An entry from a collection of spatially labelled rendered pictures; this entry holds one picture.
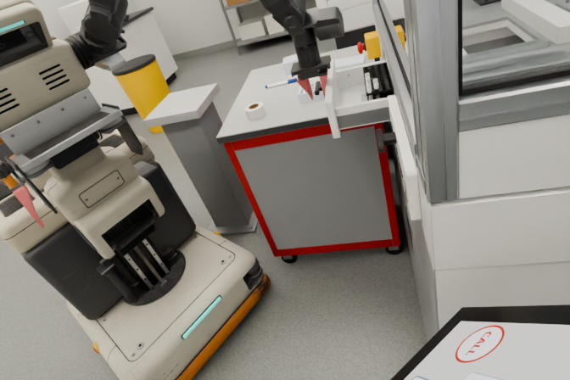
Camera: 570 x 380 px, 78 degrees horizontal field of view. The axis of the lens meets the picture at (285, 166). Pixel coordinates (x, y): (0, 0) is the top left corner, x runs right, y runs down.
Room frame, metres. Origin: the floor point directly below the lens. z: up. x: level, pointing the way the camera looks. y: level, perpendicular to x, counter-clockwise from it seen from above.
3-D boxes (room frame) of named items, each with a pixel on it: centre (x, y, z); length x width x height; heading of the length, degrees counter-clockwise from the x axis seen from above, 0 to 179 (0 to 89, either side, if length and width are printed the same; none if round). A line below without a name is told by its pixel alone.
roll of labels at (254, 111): (1.20, 0.03, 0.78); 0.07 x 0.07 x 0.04
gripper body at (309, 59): (0.89, -0.15, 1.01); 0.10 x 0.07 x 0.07; 71
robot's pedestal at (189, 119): (1.64, 0.36, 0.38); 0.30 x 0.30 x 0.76; 69
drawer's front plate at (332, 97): (0.91, -0.19, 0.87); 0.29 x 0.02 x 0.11; 162
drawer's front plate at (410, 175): (0.56, -0.23, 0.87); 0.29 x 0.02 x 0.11; 162
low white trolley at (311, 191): (1.35, -0.18, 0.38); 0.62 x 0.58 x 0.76; 162
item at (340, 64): (1.37, -0.38, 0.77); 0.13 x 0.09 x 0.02; 63
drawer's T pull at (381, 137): (0.57, -0.21, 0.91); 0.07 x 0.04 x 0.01; 162
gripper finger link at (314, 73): (0.89, -0.15, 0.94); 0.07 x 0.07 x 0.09; 71
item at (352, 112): (0.84, -0.39, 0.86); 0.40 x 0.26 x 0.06; 72
